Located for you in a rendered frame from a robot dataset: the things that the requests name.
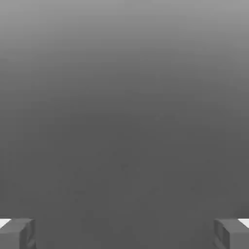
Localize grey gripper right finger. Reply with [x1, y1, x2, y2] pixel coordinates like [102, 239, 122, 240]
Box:
[213, 217, 249, 249]

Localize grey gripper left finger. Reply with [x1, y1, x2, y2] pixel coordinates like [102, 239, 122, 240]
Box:
[0, 217, 37, 249]

